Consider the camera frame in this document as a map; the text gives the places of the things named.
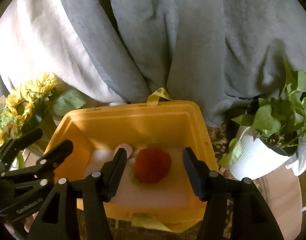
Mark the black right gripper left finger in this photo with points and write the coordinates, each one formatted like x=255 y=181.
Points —
x=111 y=175

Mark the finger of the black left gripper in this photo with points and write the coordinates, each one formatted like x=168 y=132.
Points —
x=10 y=149
x=46 y=165

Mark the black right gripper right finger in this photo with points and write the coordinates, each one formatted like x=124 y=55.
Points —
x=198 y=174

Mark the red plush strawberry toy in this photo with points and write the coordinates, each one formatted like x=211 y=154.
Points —
x=150 y=165

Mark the orange plastic storage bin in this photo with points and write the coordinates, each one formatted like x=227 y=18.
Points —
x=155 y=191

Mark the patterned round rug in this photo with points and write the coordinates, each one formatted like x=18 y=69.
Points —
x=220 y=138

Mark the white plant pot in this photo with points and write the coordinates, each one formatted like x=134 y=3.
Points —
x=252 y=158

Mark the sunflower bouquet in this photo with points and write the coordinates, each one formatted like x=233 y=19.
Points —
x=26 y=106

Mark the green potted plant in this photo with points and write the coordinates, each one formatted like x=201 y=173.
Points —
x=280 y=123

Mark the white sheet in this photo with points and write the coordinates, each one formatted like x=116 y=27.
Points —
x=36 y=37

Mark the grey blanket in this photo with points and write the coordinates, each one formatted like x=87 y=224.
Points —
x=219 y=54

